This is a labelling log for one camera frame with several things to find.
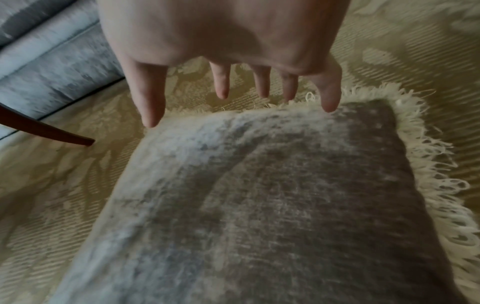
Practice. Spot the person's right hand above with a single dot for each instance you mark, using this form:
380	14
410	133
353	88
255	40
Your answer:
225	29

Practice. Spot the grey-blue upholstered sofa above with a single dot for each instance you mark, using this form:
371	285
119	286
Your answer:
48	53

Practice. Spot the grey fringed fuzzy cushion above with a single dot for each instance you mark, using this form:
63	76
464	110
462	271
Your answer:
285	202

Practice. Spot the dark wooden furniture leg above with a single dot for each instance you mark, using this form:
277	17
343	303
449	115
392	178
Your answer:
41	127

